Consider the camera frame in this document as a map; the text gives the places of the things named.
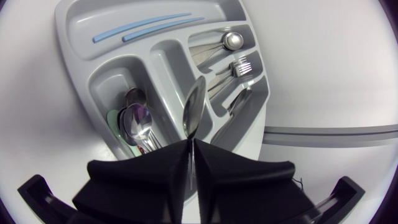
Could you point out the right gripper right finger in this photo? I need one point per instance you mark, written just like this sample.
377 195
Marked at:
245 186

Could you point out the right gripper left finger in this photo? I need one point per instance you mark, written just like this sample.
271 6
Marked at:
140 183

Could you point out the large steel spoon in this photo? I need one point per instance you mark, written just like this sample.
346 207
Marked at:
194 105

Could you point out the grey cutlery tray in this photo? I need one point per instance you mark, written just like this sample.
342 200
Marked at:
164 65

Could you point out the pale green plastic spoon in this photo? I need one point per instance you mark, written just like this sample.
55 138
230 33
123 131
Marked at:
112 123

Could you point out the steel knife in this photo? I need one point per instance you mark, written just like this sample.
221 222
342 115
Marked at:
240 101

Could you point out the steel fork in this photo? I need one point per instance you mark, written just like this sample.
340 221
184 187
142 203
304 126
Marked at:
237 61
244 70

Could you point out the small steel teaspoon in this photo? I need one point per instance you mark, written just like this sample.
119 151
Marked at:
233 41

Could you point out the blue chopstick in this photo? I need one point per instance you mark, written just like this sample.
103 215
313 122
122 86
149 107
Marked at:
140 24
161 28

